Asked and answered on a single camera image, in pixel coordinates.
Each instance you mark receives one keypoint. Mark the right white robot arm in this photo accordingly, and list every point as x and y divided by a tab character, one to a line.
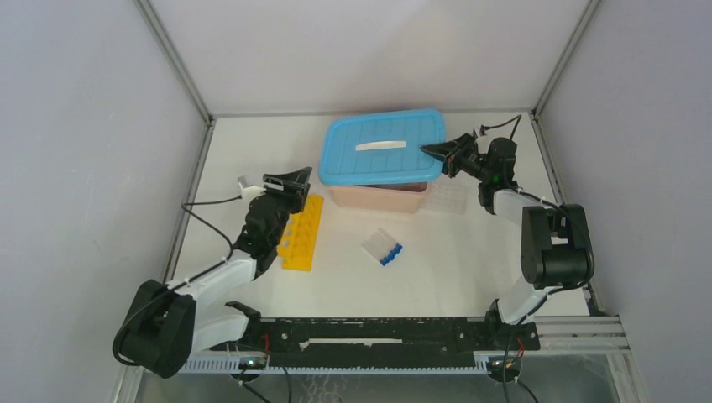
556	253

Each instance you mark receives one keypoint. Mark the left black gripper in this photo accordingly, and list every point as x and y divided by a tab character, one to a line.
295	192

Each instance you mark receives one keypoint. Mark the clear plastic well plate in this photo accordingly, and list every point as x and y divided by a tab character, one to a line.
446	199

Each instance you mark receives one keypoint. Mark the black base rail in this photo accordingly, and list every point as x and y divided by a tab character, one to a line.
381	342

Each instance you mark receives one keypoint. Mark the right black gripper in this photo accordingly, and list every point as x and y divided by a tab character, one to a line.
454	151

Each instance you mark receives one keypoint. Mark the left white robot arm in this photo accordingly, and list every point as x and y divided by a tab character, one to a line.
168	322

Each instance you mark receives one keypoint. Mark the pink plastic storage box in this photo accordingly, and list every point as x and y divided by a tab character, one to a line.
401	198

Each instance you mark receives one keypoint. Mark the blue plastic box lid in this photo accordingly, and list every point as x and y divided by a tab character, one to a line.
382	149

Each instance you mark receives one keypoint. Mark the blue-capped tube bundle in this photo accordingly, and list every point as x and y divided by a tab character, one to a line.
382	246

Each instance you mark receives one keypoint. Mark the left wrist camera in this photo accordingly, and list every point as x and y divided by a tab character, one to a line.
247	191

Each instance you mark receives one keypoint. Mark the yellow test tube rack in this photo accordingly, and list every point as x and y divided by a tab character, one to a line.
299	240

